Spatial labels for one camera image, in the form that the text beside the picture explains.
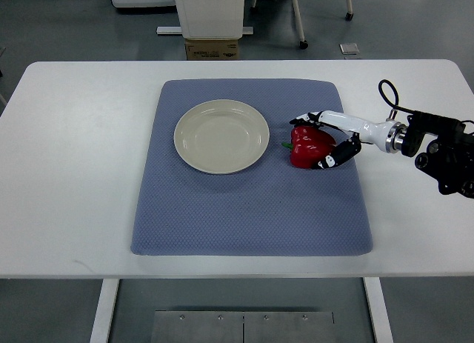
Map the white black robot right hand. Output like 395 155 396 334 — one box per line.
290 110 406 169

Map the red bell pepper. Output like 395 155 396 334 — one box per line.
281 126 336 169

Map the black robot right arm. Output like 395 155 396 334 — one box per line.
378 79 473 199

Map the small grey floor plate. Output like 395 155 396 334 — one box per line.
339 43 360 56

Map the cream round plate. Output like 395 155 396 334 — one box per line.
173 99 270 175

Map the metal floor plate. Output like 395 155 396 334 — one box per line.
151 310 338 342

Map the rolling chair leg with caster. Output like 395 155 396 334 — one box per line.
292 0 308 50

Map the blue textured mat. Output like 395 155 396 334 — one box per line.
131 79 373 256

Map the white table right leg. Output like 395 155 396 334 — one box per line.
363 277 394 343

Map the white table leg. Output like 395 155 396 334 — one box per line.
363 277 394 343
90 279 119 343

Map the cardboard box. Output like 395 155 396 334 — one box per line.
184 39 239 61

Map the white table left leg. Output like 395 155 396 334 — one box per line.
90 279 119 343

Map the white pedestal column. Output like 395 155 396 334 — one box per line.
156 0 253 40

